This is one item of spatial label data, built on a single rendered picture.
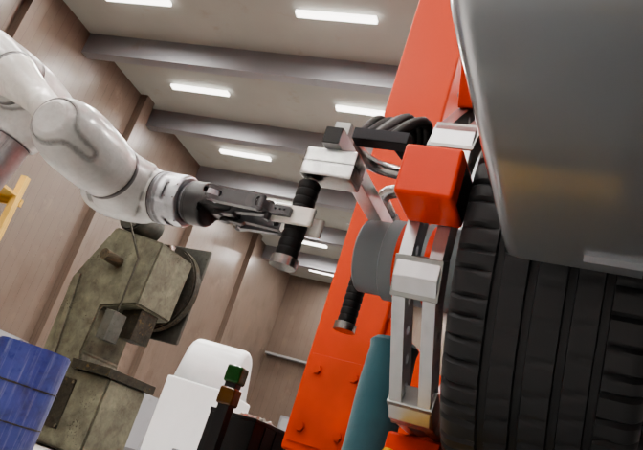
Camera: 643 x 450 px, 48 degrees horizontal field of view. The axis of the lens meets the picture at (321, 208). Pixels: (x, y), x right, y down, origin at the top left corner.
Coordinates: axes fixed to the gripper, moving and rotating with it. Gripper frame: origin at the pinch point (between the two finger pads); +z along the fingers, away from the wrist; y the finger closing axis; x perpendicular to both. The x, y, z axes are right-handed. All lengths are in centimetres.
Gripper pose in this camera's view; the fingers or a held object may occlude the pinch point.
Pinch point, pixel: (298, 220)
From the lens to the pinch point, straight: 114.0
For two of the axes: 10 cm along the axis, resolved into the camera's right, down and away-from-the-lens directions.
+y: -3.0, -4.3, -8.5
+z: 9.1, 1.5, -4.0
